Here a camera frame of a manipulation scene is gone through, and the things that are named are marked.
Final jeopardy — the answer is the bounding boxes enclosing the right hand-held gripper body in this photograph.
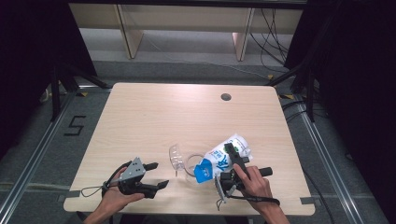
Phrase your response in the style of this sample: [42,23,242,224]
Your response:
[214,157,274,203]

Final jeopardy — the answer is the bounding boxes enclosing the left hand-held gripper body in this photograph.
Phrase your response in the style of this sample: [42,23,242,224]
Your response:
[117,156,157,200]

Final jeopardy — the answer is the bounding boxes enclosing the white and blue milk pouch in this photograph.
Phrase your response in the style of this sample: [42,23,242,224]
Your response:
[193,133,254,185]

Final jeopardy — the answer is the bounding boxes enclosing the clear glass cup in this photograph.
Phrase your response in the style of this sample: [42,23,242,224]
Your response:
[185,153,206,185]

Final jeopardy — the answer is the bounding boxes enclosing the person's right hand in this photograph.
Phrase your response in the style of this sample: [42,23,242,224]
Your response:
[233,162,273,213]

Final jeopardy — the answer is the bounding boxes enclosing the person's left hand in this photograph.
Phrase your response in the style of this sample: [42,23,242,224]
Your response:
[98,166,146,217]

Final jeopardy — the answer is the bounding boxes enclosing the translucent plastic spoon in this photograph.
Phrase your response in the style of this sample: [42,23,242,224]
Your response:
[168,143,185,177]

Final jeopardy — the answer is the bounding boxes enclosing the black metal stand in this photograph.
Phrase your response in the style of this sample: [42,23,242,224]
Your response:
[49,61,113,122]
[265,59,318,123]

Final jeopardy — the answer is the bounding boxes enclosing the light wooden desk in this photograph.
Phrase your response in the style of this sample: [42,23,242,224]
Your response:
[68,3,304,63]

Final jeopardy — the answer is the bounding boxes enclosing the black curtain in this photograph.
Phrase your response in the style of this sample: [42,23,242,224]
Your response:
[283,0,396,224]
[0,0,98,158]

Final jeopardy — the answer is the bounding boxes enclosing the black right wrist strap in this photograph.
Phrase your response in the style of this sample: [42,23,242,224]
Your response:
[228,193,281,207]

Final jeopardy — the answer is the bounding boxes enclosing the black left wrist cord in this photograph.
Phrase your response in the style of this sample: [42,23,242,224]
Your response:
[80,160,134,199]

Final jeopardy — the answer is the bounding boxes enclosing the black floor cables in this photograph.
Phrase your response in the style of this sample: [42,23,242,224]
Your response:
[280,99,329,123]

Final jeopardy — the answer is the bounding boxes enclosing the aluminium floor rail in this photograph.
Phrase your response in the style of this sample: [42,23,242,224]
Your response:
[0,90,79,220]
[293,92,366,224]

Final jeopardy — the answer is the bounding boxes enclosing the black cable bundle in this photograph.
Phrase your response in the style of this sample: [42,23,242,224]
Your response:
[248,8,291,75]

